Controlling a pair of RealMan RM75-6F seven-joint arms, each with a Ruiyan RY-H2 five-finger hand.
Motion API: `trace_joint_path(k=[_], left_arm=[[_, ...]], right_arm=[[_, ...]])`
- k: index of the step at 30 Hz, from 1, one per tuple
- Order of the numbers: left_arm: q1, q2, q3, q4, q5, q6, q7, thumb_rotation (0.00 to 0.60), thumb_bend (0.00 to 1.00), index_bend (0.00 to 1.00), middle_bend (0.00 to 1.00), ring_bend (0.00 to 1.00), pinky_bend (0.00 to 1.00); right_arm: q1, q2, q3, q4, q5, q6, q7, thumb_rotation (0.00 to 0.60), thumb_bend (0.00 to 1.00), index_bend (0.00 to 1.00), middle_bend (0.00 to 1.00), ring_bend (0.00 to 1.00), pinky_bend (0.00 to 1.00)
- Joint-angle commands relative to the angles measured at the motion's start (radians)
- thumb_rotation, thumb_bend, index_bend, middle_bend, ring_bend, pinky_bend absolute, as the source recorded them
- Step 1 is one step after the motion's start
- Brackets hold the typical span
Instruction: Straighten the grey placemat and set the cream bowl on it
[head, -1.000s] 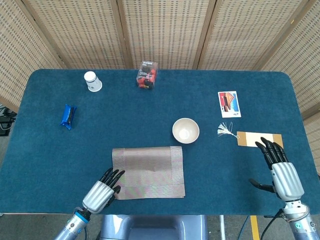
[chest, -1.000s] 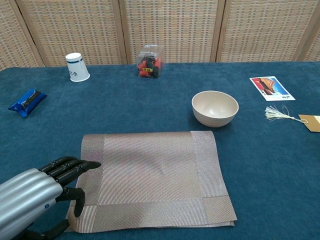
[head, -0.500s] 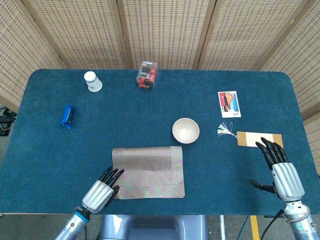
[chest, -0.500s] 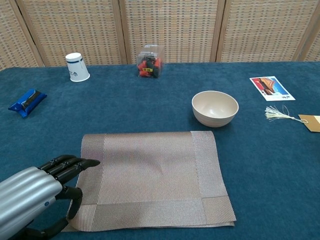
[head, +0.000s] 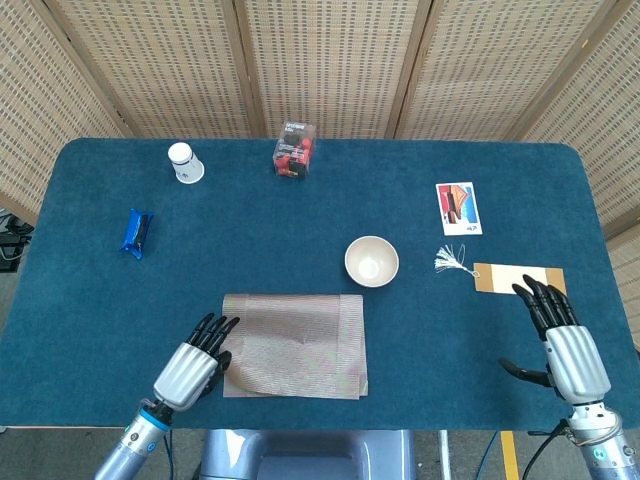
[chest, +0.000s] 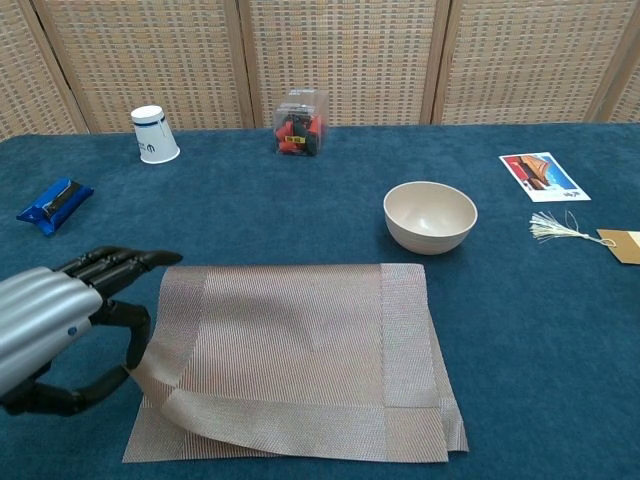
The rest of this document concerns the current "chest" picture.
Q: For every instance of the blue snack packet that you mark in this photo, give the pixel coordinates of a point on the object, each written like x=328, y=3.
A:
x=55, y=205

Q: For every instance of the brown woven placemat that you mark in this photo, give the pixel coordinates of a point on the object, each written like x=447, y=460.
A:
x=300, y=340

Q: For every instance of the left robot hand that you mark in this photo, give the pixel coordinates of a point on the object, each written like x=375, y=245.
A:
x=45, y=310

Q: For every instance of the picture postcard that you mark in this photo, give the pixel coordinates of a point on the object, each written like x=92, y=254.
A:
x=542, y=175

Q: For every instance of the woven folding screen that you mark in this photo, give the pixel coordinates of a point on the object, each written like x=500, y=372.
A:
x=150, y=60

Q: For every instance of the kraft bookmark with tassel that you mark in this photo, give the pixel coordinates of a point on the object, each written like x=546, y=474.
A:
x=625, y=247

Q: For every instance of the blue table cloth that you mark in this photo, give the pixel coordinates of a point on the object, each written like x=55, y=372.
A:
x=250, y=210

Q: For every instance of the clear box of clips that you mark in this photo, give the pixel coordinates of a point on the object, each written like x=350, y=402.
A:
x=300, y=130

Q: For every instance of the white paper cup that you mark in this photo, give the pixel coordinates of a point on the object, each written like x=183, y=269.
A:
x=152, y=137

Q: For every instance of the beige bowl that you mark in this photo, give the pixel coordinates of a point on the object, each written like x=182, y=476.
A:
x=430, y=215

